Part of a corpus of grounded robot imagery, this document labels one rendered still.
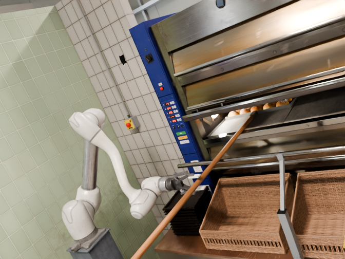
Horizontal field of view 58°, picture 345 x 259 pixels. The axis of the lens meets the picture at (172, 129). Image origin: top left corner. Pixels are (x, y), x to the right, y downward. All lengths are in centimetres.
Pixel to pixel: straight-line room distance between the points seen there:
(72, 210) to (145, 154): 101
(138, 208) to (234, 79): 103
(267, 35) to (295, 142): 71
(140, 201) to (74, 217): 47
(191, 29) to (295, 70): 72
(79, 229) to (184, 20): 150
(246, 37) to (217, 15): 22
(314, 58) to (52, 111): 190
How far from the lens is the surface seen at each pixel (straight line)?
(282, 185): 176
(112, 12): 254
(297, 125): 211
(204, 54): 215
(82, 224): 209
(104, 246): 218
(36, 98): 259
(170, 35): 226
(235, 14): 203
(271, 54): 200
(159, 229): 148
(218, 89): 218
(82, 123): 187
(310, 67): 196
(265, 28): 198
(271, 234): 199
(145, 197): 183
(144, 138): 275
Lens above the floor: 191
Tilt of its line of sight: 14 degrees down
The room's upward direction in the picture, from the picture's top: 23 degrees counter-clockwise
